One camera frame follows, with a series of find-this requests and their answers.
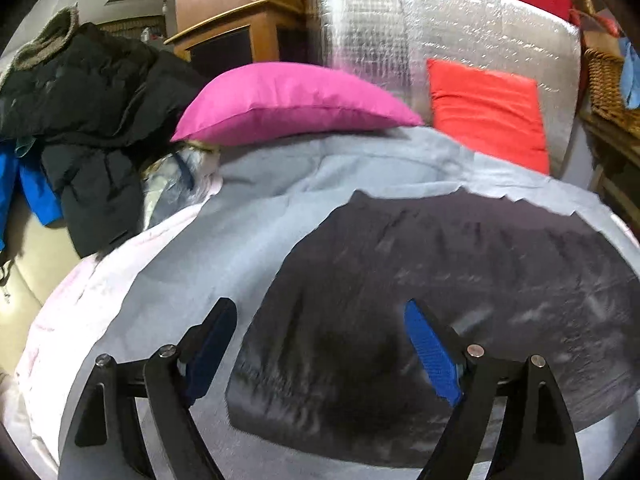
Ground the white quilt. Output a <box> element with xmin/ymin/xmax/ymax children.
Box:
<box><xmin>12</xmin><ymin>180</ymin><xmax>223</xmax><ymax>480</ymax></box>

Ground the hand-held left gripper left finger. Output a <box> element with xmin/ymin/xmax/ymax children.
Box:
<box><xmin>59</xmin><ymin>297</ymin><xmax>238</xmax><ymax>480</ymax></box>

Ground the clear plastic bag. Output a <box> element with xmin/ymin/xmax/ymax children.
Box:
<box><xmin>141</xmin><ymin>142</ymin><xmax>222</xmax><ymax>233</ymax></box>

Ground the beige fleece garment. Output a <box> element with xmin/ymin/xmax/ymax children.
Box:
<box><xmin>0</xmin><ymin>2</ymin><xmax>81</xmax><ymax>91</ymax></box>

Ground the wicker basket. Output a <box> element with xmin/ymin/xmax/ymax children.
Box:
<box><xmin>582</xmin><ymin>47</ymin><xmax>640</xmax><ymax>136</ymax></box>

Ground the dark quilted jacket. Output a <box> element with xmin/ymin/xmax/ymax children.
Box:
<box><xmin>225</xmin><ymin>190</ymin><xmax>640</xmax><ymax>471</ymax></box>

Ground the blue jacket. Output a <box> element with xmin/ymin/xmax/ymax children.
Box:
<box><xmin>0</xmin><ymin>140</ymin><xmax>65</xmax><ymax>253</ymax></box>

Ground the wooden table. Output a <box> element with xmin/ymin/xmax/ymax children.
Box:
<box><xmin>577</xmin><ymin>110</ymin><xmax>640</xmax><ymax>211</ymax></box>

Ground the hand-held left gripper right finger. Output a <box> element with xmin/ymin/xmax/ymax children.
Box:
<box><xmin>403</xmin><ymin>299</ymin><xmax>583</xmax><ymax>480</ymax></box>

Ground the cream sofa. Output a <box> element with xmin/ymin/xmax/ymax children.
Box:
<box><xmin>0</xmin><ymin>200</ymin><xmax>86</xmax><ymax>376</ymax></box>

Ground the blue cloth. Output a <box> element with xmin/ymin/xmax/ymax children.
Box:
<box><xmin>619</xmin><ymin>35</ymin><xmax>640</xmax><ymax>110</ymax></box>

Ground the grey bed sheet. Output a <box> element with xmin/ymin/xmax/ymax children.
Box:
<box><xmin>57</xmin><ymin>125</ymin><xmax>640</xmax><ymax>480</ymax></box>

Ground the pink pillow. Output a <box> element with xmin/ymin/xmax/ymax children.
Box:
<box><xmin>170</xmin><ymin>62</ymin><xmax>425</xmax><ymax>147</ymax></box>

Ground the silver foil mat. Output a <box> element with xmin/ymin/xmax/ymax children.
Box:
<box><xmin>305</xmin><ymin>0</ymin><xmax>583</xmax><ymax>181</ymax></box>

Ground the red-orange pillow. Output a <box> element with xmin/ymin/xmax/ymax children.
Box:
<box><xmin>426</xmin><ymin>58</ymin><xmax>551</xmax><ymax>176</ymax></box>

